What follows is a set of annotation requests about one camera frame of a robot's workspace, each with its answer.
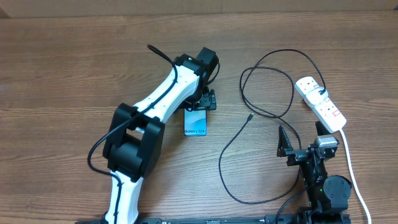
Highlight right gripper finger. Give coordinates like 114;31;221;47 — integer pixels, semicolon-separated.
277;126;293;157
315;121;330;136

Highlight blue Galaxy smartphone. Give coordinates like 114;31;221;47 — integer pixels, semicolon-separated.
184;110;207;136

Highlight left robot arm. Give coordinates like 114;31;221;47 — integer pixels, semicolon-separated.
100;47;219;223

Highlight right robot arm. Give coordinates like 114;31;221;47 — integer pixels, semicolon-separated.
275;121;352;223

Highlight white charger plug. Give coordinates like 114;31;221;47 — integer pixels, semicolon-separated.
305;86;328;107

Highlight white power strip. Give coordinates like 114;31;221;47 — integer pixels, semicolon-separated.
295;77;346;133

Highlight white power strip cord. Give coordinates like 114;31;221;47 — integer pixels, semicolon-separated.
338;128;373;224

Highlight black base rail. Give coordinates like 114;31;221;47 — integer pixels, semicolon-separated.
75;215;351;224

